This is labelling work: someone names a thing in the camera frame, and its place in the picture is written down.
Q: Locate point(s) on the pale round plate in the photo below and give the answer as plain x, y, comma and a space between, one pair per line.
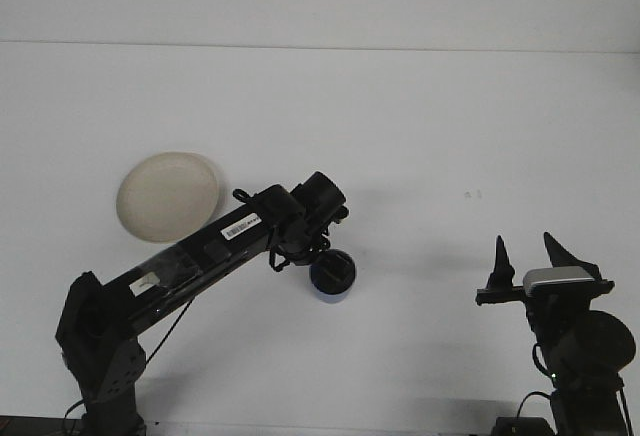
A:
160, 191

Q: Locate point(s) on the dark robot platform edge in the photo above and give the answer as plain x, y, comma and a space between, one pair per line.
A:
25, 428

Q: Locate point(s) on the pale blue cup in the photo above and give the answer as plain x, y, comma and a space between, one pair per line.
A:
332, 297

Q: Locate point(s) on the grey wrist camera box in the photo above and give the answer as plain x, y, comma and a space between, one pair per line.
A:
557, 277

